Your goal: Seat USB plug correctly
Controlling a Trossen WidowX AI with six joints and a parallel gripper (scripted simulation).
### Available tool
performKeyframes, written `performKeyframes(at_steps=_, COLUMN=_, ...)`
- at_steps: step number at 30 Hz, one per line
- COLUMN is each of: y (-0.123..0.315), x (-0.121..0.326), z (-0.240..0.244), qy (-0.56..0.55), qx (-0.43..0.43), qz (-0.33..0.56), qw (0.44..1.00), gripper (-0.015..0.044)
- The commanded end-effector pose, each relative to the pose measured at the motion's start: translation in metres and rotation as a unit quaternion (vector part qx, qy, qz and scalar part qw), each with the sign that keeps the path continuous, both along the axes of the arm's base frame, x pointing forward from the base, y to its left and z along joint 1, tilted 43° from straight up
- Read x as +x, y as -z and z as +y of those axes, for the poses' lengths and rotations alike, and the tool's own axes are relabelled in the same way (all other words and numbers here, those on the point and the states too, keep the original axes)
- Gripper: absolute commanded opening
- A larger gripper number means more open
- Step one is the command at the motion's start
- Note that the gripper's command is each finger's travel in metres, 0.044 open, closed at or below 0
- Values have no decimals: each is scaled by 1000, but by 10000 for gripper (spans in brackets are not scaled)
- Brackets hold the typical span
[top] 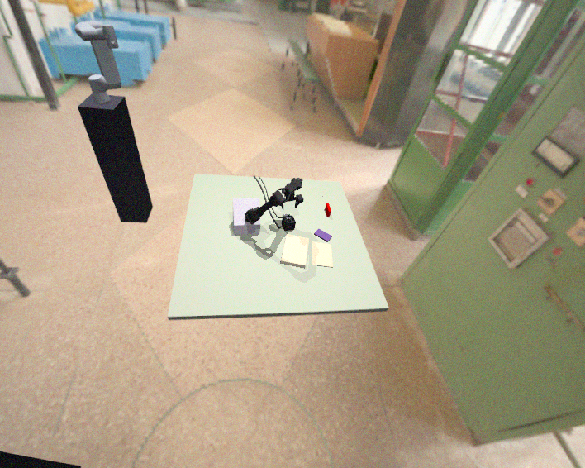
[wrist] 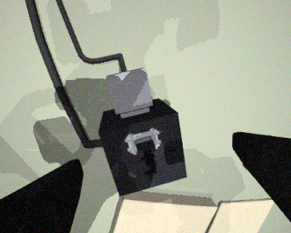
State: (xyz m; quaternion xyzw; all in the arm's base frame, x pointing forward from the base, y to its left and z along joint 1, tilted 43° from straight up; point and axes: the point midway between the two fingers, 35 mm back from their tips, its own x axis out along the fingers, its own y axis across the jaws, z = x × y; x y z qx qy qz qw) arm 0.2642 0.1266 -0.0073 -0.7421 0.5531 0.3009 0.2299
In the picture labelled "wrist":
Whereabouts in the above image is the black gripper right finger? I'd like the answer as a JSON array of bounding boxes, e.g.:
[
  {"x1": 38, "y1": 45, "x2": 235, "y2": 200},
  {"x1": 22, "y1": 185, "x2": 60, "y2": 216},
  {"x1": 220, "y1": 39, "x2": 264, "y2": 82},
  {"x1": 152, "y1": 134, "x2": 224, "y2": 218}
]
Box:
[{"x1": 232, "y1": 132, "x2": 291, "y2": 221}]

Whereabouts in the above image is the cream flat rectangular box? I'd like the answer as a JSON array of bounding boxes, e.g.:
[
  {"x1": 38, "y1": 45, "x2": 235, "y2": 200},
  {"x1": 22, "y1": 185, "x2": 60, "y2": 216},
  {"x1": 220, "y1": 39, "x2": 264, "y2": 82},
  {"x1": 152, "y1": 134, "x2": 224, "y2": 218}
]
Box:
[{"x1": 110, "y1": 190, "x2": 217, "y2": 233}]

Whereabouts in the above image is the cream flat square slab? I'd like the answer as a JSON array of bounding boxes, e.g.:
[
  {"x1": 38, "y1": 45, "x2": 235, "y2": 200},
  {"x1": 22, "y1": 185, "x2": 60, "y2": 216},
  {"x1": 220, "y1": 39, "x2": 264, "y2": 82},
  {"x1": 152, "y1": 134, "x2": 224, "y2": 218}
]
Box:
[{"x1": 206, "y1": 199, "x2": 274, "y2": 233}]

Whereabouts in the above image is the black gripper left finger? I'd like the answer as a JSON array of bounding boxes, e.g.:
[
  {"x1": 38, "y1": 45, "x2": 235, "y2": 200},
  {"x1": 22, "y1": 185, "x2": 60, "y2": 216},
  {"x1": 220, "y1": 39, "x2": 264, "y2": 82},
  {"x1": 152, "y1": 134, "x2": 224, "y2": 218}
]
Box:
[{"x1": 0, "y1": 159, "x2": 83, "y2": 233}]

